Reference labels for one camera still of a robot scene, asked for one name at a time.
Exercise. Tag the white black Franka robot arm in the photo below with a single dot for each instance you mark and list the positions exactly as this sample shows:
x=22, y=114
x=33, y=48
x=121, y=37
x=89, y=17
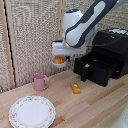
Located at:
x=83, y=28

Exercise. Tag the pink ceramic mug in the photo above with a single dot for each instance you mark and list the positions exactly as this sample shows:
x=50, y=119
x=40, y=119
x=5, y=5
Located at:
x=40, y=82

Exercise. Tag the small white bowl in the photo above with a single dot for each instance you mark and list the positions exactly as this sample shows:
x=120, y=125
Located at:
x=60, y=65

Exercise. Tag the woven folding screen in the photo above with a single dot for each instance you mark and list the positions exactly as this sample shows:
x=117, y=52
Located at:
x=33, y=36

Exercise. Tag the black air fryer drawer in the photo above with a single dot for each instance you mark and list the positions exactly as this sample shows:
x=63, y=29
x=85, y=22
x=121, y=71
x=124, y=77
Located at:
x=98, y=71

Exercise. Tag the white floral rim plate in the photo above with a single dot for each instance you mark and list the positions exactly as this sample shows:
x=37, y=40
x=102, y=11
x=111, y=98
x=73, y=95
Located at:
x=32, y=112

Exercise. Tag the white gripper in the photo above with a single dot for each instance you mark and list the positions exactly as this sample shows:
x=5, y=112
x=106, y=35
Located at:
x=66, y=49

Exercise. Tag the orange food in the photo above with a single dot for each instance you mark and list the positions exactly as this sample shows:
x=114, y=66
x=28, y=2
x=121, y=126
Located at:
x=59, y=60

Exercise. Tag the orange food block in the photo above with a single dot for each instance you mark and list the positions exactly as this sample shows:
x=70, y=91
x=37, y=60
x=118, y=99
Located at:
x=75, y=88

